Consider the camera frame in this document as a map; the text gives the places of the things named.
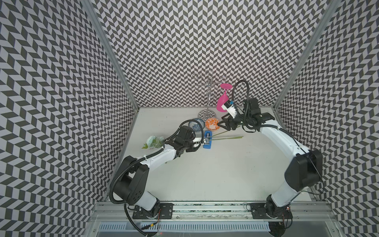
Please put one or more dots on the blue tape dispenser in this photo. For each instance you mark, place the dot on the blue tape dispenser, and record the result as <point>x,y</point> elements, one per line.
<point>207,139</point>

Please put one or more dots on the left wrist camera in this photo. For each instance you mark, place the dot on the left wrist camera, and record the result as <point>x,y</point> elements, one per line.
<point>196,145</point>

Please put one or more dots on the chrome glass holder stand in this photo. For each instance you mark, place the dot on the chrome glass holder stand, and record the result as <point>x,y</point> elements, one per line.
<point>205,85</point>

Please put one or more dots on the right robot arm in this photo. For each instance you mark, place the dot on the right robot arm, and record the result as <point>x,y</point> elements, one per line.
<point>305,167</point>

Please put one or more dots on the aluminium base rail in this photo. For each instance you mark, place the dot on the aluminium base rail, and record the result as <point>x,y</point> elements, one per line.
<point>210,216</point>

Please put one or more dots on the pink plastic wine glass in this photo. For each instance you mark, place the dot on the pink plastic wine glass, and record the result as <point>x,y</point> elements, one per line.
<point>224,97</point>

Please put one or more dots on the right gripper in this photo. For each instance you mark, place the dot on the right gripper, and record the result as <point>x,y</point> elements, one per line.
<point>228,121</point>

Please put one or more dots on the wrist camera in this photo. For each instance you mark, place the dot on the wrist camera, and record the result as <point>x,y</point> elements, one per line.
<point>196,145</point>
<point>231,109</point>

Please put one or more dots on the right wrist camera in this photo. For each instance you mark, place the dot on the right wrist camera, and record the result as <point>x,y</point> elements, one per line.
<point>231,109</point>

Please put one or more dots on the orange patterned bowl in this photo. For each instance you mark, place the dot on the orange patterned bowl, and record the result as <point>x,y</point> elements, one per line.
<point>212,124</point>

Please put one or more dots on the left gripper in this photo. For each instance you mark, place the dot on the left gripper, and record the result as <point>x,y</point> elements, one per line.
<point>191,149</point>

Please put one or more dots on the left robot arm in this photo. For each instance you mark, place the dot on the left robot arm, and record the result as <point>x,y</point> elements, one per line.
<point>129,183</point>

